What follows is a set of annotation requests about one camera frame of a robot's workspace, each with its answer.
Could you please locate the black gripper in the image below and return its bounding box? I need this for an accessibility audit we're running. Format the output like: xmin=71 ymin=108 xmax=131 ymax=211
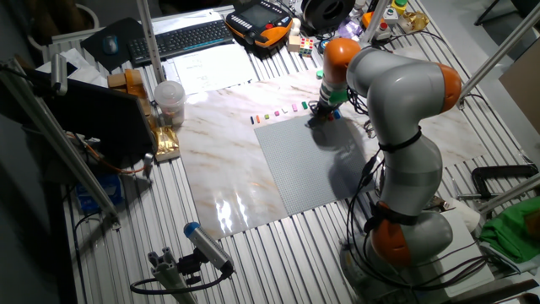
xmin=311 ymin=100 xmax=335 ymax=125

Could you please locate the grey Lego baseplate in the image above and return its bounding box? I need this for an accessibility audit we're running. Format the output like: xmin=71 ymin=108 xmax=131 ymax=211
xmin=253 ymin=110 xmax=379 ymax=216

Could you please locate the Rubik's cube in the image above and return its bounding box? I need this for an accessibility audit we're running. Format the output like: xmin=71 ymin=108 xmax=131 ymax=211
xmin=298 ymin=37 xmax=316 ymax=58

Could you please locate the pale purple plastic object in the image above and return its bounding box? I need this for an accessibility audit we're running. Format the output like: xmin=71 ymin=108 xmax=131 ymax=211
xmin=337 ymin=19 xmax=364 ymax=41

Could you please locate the black filament spool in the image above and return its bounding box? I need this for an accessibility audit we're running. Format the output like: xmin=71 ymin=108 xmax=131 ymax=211
xmin=300 ymin=0 xmax=356 ymax=35

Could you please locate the grey box red button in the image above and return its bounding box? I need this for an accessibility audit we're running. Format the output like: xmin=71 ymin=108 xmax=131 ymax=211
xmin=375 ymin=21 xmax=392 ymax=41

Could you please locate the marble pattern board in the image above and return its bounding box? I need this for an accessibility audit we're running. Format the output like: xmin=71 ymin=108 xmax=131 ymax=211
xmin=175 ymin=65 xmax=489 ymax=241

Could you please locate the black and orange teach pendant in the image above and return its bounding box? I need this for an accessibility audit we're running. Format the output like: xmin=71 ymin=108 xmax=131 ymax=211
xmin=224 ymin=0 xmax=294 ymax=48

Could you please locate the printed paper sheet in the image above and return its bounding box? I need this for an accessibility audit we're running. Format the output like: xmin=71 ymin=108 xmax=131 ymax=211
xmin=170 ymin=41 xmax=259 ymax=96

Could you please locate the crumpled gold wrapper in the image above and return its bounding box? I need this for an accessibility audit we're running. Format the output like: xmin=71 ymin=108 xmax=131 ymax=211
xmin=398 ymin=10 xmax=430 ymax=34

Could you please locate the translucent plastic cup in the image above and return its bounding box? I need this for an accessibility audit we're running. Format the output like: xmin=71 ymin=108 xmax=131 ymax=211
xmin=153 ymin=79 xmax=187 ymax=128

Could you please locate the gold foil packet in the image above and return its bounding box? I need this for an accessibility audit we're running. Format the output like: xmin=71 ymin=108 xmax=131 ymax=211
xmin=150 ymin=125 xmax=181 ymax=164

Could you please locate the black keyboard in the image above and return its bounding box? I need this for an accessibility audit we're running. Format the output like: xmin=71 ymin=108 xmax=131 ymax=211
xmin=127 ymin=19 xmax=235 ymax=67

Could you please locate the plain white paper sheet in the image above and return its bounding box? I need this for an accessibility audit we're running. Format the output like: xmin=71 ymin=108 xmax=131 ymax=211
xmin=151 ymin=8 xmax=224 ymax=35

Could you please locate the black clamp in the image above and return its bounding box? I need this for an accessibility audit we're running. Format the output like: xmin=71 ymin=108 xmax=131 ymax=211
xmin=470 ymin=163 xmax=540 ymax=199

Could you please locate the white rag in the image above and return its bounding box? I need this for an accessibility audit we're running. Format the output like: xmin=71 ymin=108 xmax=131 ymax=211
xmin=446 ymin=198 xmax=482 ymax=233

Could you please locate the brown cardboard box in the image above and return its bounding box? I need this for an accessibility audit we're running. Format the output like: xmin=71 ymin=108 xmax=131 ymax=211
xmin=107 ymin=72 xmax=127 ymax=90

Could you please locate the brown cardboard panel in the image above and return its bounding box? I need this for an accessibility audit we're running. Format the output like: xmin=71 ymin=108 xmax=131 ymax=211
xmin=498 ymin=37 xmax=540 ymax=136

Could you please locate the black monitor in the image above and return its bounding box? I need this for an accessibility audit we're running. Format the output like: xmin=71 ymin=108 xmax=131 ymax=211
xmin=33 ymin=69 xmax=159 ymax=168

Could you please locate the short aluminium profile stand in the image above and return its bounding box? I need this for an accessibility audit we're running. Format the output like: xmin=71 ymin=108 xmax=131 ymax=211
xmin=147 ymin=247 xmax=199 ymax=304

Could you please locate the green cloth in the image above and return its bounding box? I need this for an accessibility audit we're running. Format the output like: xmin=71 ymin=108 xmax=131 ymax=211
xmin=479 ymin=196 xmax=540 ymax=265

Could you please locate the dark computer mouse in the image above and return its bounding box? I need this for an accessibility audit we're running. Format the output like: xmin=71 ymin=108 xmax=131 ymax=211
xmin=102 ymin=34 xmax=120 ymax=56

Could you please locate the blue box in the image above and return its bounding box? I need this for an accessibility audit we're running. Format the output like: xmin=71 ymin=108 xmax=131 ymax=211
xmin=74 ymin=173 xmax=124 ymax=214

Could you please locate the black mouse pad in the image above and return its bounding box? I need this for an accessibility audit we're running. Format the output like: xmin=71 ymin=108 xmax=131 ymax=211
xmin=79 ymin=16 xmax=147 ymax=73

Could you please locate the crumpled white paper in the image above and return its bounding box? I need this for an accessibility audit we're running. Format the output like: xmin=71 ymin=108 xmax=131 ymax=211
xmin=35 ymin=47 xmax=109 ymax=88

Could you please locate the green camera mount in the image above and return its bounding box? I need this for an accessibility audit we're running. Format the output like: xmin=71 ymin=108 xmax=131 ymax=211
xmin=316 ymin=69 xmax=350 ymax=106

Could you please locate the black cable with red light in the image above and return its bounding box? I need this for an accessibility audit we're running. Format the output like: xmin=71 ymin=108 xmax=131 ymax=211
xmin=348 ymin=86 xmax=377 ymax=138

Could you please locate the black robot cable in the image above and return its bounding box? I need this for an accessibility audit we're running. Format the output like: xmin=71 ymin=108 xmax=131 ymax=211
xmin=352 ymin=147 xmax=490 ymax=293

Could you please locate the aluminium frame post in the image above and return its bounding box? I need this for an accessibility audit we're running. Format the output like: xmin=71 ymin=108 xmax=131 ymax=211
xmin=457 ymin=3 xmax=540 ymax=110
xmin=135 ymin=0 xmax=166 ymax=84
xmin=365 ymin=0 xmax=390 ymax=43

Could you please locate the silver camera blue cap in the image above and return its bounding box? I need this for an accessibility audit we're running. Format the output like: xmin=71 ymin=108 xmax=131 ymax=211
xmin=183 ymin=221 xmax=235 ymax=274

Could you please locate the aluminium frame beam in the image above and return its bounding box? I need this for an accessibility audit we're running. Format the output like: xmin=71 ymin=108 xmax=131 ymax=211
xmin=478 ymin=171 xmax=540 ymax=214
xmin=0 ymin=58 xmax=122 ymax=229

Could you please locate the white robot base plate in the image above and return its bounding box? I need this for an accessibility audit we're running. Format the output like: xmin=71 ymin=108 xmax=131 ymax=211
xmin=421 ymin=209 xmax=495 ymax=299

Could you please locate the thin orange cable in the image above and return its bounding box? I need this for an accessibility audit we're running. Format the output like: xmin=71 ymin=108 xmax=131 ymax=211
xmin=67 ymin=133 xmax=147 ymax=175

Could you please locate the black camera cable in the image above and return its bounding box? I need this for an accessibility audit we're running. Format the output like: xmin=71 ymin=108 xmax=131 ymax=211
xmin=129 ymin=265 xmax=235 ymax=296

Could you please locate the silver depth camera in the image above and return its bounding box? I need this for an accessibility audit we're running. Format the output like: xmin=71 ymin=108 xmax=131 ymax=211
xmin=50 ymin=52 xmax=68 ymax=96

